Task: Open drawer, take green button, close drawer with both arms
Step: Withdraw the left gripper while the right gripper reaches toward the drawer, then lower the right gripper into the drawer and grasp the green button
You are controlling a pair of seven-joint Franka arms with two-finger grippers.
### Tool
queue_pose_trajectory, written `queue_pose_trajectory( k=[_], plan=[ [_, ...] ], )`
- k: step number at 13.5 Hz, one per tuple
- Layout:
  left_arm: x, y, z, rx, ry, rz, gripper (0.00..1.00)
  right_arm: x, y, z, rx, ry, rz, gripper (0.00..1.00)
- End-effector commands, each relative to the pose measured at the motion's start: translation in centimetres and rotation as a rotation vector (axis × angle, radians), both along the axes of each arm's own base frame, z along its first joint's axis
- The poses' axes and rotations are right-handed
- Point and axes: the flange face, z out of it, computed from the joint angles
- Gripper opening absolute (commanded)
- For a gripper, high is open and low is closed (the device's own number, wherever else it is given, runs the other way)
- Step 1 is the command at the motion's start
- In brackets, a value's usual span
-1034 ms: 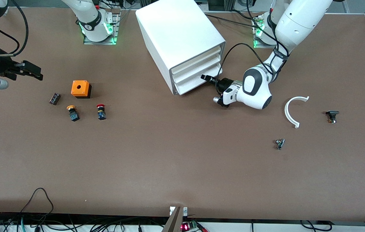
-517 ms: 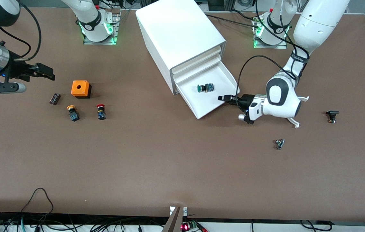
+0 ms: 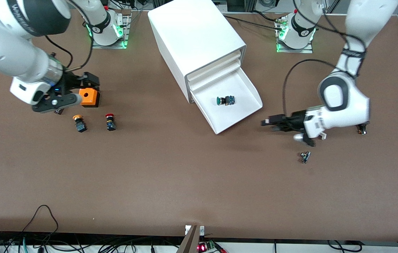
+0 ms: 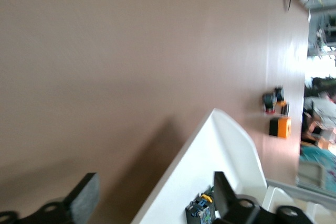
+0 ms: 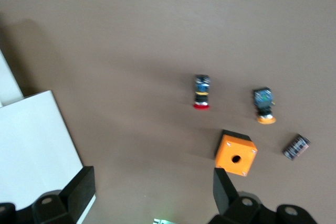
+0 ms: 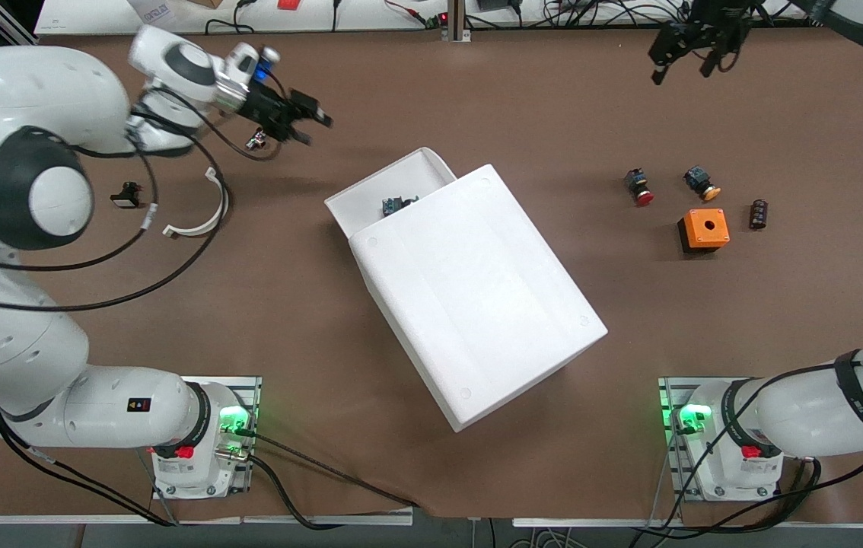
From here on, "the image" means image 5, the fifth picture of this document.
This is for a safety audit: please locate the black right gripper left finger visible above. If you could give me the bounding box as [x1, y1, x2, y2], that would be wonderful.
[0, 166, 96, 224]

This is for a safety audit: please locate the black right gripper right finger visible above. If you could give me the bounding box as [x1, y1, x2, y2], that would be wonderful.
[208, 167, 319, 224]

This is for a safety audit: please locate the orange button box with hole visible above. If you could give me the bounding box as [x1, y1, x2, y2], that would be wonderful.
[214, 129, 258, 177]

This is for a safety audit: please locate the white drawer cabinet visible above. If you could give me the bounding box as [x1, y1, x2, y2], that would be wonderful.
[0, 48, 97, 224]

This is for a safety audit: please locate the yellow push button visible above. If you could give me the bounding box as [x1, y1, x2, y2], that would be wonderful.
[253, 86, 277, 125]

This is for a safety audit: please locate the red push button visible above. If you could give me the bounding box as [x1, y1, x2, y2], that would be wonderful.
[193, 74, 212, 111]

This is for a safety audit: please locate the black terminal block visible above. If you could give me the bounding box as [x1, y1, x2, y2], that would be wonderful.
[282, 134, 312, 161]

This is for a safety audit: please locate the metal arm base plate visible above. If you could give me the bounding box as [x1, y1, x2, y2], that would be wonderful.
[153, 217, 181, 224]

